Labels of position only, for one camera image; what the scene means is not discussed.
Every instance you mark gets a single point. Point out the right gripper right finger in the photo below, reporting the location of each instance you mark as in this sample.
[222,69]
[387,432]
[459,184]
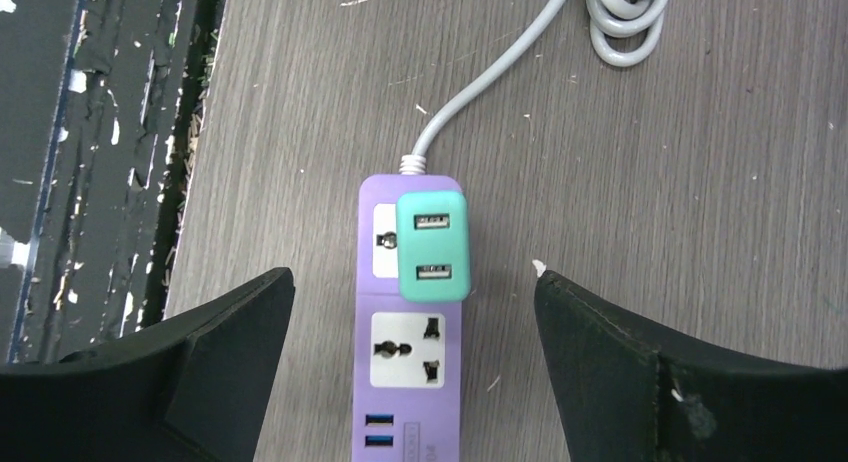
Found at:
[628,388]

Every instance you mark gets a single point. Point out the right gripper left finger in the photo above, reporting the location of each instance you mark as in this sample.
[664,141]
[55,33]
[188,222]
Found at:
[194,387]

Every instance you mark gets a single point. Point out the purple power strip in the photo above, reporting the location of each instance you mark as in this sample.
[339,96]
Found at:
[407,356]

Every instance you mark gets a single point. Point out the teal plug adapter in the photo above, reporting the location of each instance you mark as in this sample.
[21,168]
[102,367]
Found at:
[434,256]

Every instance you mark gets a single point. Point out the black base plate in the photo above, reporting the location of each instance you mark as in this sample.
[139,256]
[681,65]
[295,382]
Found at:
[102,103]

